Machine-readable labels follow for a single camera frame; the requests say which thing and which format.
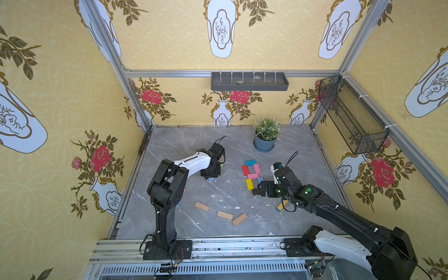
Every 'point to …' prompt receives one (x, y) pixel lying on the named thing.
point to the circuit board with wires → (169, 267)
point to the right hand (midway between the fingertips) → (265, 188)
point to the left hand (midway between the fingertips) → (215, 174)
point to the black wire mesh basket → (362, 132)
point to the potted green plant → (268, 130)
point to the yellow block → (249, 184)
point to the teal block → (250, 163)
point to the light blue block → (211, 178)
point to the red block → (245, 170)
